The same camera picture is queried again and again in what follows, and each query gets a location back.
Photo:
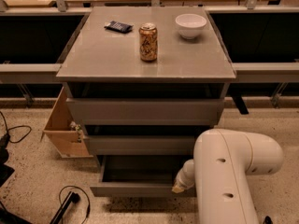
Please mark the gold patterned soda can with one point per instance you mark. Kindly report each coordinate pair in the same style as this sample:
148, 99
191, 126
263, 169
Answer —
148, 42

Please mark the grey top drawer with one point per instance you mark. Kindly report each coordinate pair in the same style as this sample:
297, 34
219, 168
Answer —
146, 111

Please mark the open cardboard box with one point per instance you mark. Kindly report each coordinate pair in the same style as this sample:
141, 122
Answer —
63, 132

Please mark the grey drawer cabinet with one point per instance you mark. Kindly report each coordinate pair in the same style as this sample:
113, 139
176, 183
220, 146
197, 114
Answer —
137, 87

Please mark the black bar tool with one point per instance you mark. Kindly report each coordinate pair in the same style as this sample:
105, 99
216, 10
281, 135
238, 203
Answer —
71, 197

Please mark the grey drawer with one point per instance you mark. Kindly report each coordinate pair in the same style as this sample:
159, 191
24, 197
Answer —
146, 111
139, 145
146, 176

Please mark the grey bottom drawer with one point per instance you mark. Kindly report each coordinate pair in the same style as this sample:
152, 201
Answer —
146, 176

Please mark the white ceramic bowl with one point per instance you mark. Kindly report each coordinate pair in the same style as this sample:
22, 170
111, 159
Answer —
190, 25

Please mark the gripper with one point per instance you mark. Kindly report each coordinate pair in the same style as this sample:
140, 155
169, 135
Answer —
181, 180

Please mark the dark blue snack packet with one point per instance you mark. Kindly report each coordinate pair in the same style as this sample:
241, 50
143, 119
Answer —
119, 27

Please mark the grey middle drawer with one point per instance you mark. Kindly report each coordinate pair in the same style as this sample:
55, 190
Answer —
139, 145

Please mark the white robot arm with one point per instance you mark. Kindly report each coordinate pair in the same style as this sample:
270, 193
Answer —
222, 161

